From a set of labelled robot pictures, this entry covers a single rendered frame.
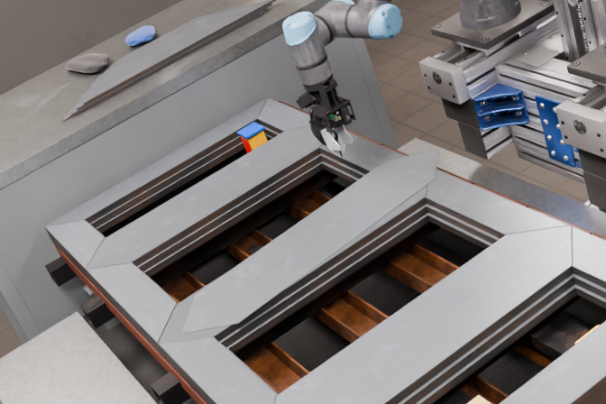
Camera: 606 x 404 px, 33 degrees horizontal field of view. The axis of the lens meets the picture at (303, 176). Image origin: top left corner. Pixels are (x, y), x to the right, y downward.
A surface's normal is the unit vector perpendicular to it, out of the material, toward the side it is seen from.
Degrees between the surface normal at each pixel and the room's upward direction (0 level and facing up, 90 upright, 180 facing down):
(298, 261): 0
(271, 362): 0
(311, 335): 0
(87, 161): 90
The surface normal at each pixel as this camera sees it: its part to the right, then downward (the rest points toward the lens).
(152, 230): -0.32, -0.83
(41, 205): 0.51, 0.27
